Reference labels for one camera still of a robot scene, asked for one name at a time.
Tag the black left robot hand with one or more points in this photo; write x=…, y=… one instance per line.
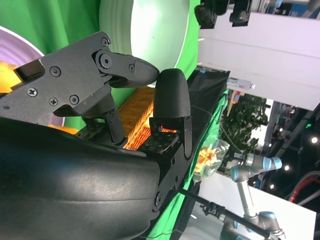
x=207, y=15

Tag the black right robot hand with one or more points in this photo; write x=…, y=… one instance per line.
x=75, y=180

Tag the pale green bowl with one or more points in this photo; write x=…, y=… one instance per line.
x=155, y=30

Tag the orange wedge bread with hole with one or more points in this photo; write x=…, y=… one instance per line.
x=7, y=80

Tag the silver teal industrial robot arm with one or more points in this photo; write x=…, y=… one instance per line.
x=243, y=195

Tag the orange wicker basket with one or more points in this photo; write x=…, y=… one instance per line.
x=136, y=110

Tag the lavender round plate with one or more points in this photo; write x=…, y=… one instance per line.
x=15, y=45

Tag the clear water bottle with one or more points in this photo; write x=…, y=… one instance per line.
x=241, y=83

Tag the green leafy plant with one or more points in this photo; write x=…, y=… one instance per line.
x=245, y=120

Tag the clear plastic snack bag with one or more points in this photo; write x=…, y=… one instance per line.
x=210, y=160

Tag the green tablecloth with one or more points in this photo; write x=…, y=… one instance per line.
x=37, y=20

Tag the black pole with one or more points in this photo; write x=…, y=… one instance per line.
x=240, y=217

